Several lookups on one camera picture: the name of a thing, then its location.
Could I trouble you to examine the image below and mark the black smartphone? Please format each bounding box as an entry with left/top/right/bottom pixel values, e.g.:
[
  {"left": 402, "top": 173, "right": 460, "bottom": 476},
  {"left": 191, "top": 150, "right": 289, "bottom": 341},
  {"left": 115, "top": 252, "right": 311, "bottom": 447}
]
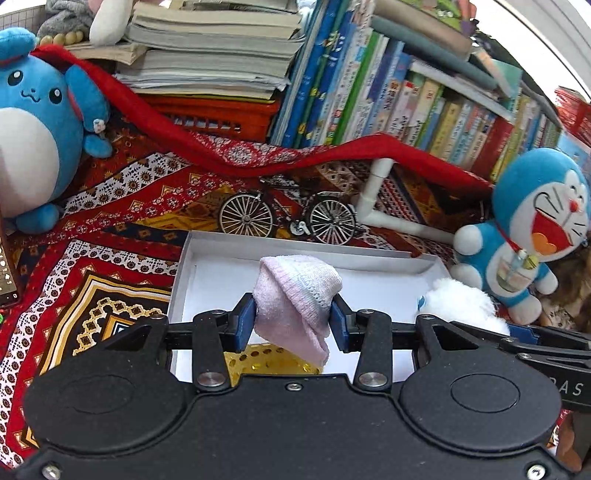
[{"left": 0, "top": 217, "right": 21, "bottom": 309}]

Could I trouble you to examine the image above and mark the white fluffy plush toy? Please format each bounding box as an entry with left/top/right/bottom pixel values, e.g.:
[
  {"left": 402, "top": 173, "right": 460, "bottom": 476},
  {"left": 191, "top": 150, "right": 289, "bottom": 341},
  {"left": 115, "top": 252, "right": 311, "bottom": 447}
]
[{"left": 418, "top": 277, "right": 511, "bottom": 337}]

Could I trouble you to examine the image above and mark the brown-haired doll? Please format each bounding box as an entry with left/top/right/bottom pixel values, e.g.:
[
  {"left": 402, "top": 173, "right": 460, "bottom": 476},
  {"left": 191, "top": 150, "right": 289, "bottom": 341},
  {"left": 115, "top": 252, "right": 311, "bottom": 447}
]
[{"left": 538, "top": 244, "right": 591, "bottom": 330}]

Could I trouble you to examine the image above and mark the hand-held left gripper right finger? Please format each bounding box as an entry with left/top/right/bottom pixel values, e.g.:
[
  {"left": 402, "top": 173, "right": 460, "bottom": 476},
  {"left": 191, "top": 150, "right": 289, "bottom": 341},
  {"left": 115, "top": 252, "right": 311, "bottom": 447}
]
[{"left": 330, "top": 293, "right": 502, "bottom": 393}]

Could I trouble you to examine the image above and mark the grey grid board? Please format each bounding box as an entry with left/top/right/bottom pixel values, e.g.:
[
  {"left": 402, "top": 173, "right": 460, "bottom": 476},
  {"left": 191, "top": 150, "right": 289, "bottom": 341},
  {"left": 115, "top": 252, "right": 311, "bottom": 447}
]
[{"left": 0, "top": 7, "right": 51, "bottom": 33}]

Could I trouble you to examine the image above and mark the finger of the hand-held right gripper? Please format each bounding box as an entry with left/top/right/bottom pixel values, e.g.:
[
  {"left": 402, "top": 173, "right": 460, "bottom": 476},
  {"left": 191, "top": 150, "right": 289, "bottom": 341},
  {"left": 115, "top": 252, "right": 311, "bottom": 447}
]
[{"left": 450, "top": 320, "right": 591, "bottom": 360}]

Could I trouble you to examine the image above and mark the grey green book pile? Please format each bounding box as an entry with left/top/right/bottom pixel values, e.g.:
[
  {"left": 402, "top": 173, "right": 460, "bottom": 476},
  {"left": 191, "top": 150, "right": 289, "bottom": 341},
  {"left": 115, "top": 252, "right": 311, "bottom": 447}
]
[{"left": 369, "top": 0, "right": 522, "bottom": 88}]

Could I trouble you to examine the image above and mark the red plastic basket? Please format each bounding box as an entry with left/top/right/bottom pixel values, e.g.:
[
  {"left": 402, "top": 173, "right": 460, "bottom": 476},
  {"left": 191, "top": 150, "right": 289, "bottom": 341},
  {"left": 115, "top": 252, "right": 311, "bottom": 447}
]
[{"left": 554, "top": 85, "right": 591, "bottom": 134}]

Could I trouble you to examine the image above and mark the miniature bicycle model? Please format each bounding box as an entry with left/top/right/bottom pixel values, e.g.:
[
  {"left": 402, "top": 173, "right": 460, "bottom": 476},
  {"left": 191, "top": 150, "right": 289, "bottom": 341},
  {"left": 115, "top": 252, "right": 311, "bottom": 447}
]
[{"left": 218, "top": 178, "right": 357, "bottom": 245}]

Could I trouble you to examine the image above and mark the white plastic pipe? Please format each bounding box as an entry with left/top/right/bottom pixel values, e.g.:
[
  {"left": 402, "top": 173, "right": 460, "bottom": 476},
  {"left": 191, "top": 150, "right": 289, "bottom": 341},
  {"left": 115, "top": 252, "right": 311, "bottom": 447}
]
[{"left": 353, "top": 158, "right": 455, "bottom": 243}]

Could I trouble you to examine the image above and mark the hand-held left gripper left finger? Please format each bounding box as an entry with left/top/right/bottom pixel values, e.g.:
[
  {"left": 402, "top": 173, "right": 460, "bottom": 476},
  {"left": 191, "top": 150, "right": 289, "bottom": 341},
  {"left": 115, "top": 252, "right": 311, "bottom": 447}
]
[{"left": 76, "top": 293, "right": 257, "bottom": 393}]

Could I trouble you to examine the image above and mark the blue round plush toy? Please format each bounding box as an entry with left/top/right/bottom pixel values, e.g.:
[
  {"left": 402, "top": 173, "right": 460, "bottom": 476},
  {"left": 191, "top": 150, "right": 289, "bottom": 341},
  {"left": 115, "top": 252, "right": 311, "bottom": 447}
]
[{"left": 0, "top": 27, "right": 112, "bottom": 234}]

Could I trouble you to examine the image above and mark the stack of worn books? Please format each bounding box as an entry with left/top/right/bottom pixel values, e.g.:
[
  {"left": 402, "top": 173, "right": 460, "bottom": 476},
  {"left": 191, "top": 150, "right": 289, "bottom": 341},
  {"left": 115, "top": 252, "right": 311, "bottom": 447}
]
[{"left": 62, "top": 0, "right": 305, "bottom": 100}]

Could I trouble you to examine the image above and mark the orange plastic crate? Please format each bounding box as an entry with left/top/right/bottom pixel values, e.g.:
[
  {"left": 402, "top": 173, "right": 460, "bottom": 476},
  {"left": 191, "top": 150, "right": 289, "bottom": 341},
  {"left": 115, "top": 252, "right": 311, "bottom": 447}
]
[{"left": 139, "top": 95, "right": 280, "bottom": 141}]

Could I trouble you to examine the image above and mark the blue cat plush toy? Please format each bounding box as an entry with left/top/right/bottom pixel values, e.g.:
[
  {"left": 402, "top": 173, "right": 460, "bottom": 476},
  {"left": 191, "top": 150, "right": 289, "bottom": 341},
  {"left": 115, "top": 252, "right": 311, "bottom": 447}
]
[{"left": 452, "top": 148, "right": 591, "bottom": 324}]

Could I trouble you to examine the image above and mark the gold sequin heart cushion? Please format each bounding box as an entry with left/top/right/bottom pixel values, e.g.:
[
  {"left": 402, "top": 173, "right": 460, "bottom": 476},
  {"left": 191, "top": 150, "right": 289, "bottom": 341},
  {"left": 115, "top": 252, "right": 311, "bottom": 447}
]
[{"left": 223, "top": 344, "right": 324, "bottom": 388}]

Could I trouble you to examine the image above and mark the grey plush toy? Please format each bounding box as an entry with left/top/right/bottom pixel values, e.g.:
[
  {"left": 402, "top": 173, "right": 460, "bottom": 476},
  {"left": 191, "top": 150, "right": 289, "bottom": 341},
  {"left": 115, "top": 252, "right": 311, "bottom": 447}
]
[{"left": 36, "top": 0, "right": 100, "bottom": 40}]

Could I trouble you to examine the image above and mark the white shallow cardboard box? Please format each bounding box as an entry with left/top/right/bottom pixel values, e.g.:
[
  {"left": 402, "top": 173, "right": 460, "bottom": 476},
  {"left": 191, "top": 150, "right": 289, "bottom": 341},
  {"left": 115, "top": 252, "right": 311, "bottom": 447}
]
[{"left": 167, "top": 231, "right": 455, "bottom": 384}]

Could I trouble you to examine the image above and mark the row of upright books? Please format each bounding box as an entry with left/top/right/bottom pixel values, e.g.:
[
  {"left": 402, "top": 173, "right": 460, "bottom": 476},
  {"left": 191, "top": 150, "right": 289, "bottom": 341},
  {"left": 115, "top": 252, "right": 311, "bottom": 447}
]
[{"left": 268, "top": 0, "right": 591, "bottom": 183}]

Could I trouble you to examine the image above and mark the pink sock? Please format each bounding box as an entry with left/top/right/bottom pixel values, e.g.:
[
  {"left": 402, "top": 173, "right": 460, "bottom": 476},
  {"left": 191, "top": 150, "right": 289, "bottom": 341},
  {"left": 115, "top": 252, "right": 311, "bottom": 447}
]
[{"left": 253, "top": 255, "right": 343, "bottom": 367}]

